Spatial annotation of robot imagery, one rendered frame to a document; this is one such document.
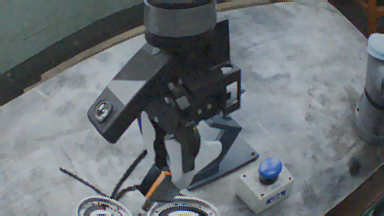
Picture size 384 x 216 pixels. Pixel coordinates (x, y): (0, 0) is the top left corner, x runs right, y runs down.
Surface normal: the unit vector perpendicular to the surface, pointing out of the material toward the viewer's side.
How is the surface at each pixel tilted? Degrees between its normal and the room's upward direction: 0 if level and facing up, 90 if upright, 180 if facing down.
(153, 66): 31
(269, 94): 0
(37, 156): 0
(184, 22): 89
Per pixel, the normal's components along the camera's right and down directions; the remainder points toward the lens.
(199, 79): -0.01, -0.77
